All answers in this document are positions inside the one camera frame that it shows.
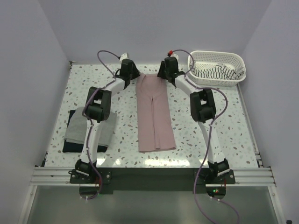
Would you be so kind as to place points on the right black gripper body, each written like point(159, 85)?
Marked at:
point(163, 72)

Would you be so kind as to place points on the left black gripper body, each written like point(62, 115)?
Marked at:
point(134, 73)

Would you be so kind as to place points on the pink tank top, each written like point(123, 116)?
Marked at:
point(155, 132)

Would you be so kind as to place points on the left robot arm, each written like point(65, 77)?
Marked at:
point(96, 111)

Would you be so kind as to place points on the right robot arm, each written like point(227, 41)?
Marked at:
point(204, 113)

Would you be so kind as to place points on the striped tank top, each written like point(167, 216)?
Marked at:
point(217, 71)

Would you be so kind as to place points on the grey folded tank top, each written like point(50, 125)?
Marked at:
point(76, 130)

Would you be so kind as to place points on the white plastic basket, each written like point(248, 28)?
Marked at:
point(215, 57)

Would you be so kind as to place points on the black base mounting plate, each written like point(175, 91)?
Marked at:
point(111, 180)

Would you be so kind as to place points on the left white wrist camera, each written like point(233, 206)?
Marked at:
point(124, 56)

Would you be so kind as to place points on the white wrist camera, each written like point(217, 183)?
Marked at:
point(172, 54)
point(124, 56)

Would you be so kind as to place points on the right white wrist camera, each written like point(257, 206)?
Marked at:
point(172, 54)

